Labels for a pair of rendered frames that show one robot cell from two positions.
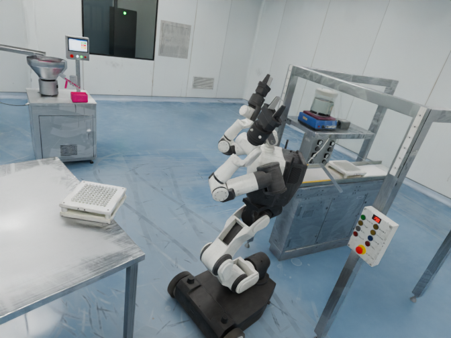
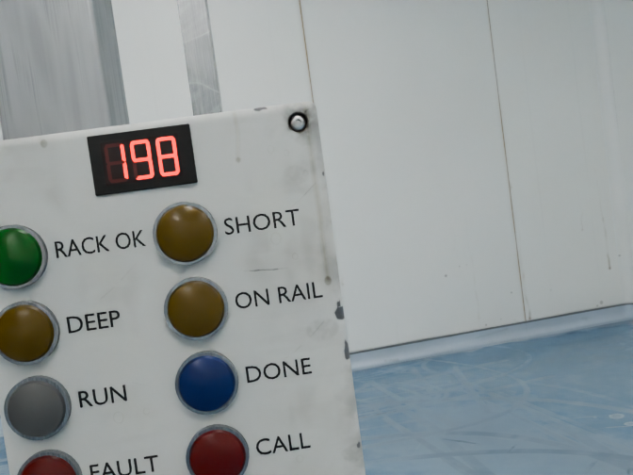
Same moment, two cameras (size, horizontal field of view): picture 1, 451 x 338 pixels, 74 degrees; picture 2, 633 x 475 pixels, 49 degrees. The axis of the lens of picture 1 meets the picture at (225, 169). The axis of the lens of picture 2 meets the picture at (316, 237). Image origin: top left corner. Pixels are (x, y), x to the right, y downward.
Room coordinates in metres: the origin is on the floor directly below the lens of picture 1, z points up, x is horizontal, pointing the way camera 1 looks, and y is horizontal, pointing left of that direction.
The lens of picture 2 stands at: (1.08, -0.53, 1.04)
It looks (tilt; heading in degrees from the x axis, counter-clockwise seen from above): 3 degrees down; 298
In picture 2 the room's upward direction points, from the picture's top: 8 degrees counter-clockwise
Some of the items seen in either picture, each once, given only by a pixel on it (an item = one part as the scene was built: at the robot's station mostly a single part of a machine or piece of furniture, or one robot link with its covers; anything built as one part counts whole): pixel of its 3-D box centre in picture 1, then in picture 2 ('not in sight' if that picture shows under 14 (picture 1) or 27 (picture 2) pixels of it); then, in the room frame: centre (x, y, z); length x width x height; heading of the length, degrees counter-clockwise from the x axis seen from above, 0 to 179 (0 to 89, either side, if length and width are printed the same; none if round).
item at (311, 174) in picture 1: (344, 176); not in sight; (2.45, -1.05, 0.79); 1.35 x 0.25 x 0.05; 121
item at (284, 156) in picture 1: (272, 174); not in sight; (1.56, -0.27, 1.08); 0.34 x 0.30 x 0.36; 0
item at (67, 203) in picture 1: (95, 196); not in sight; (1.28, 0.63, 0.88); 0.25 x 0.24 x 0.02; 3
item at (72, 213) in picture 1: (95, 204); not in sight; (1.28, 0.63, 0.83); 0.24 x 0.24 x 0.02; 3
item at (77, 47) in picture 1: (78, 66); not in sight; (3.45, 1.89, 1.07); 0.23 x 0.10 x 0.62; 129
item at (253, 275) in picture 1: (239, 274); not in sight; (1.56, -0.23, 0.28); 0.21 x 0.20 x 0.13; 137
